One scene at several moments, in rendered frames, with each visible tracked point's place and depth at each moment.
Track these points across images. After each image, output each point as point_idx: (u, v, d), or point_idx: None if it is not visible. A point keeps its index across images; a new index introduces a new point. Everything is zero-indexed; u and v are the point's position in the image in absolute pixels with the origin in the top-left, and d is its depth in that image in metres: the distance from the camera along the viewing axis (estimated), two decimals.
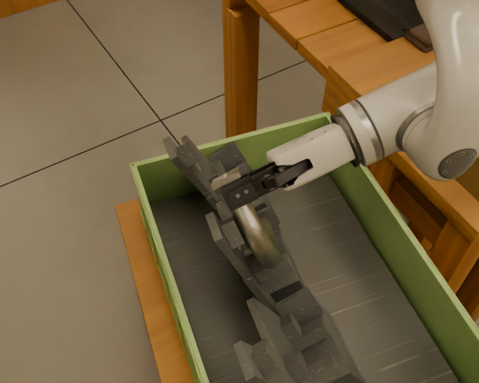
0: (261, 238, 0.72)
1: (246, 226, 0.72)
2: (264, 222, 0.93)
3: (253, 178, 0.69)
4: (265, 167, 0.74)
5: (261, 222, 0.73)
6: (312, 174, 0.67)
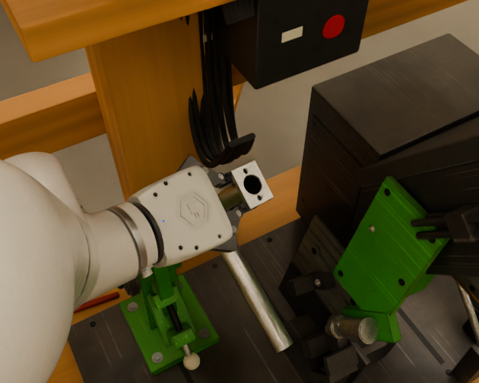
0: None
1: (226, 187, 0.77)
2: (274, 330, 0.80)
3: (218, 172, 0.70)
4: (224, 213, 0.69)
5: None
6: None
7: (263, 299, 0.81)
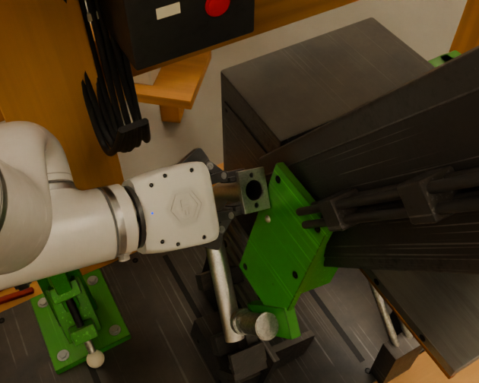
0: (215, 184, 0.78)
1: None
2: (230, 323, 0.82)
3: (223, 170, 0.70)
4: (217, 212, 0.69)
5: (217, 191, 0.76)
6: None
7: (229, 290, 0.83)
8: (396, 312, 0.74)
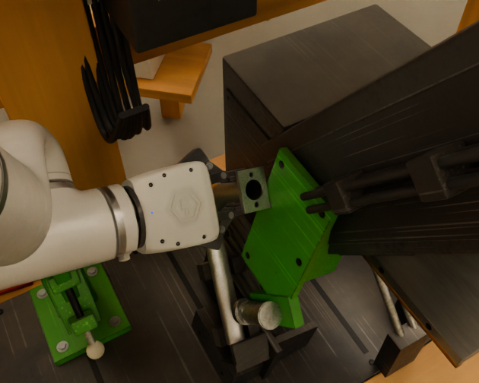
0: (215, 185, 0.78)
1: None
2: (232, 324, 0.82)
3: (222, 170, 0.70)
4: (217, 212, 0.69)
5: (217, 191, 0.76)
6: None
7: (230, 292, 0.82)
8: (401, 301, 0.73)
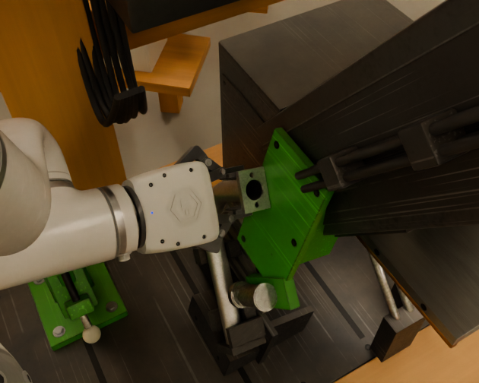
0: (215, 185, 0.78)
1: (229, 180, 0.77)
2: (231, 324, 0.82)
3: (220, 167, 0.70)
4: (217, 214, 0.69)
5: (217, 191, 0.76)
6: None
7: None
8: (397, 283, 0.73)
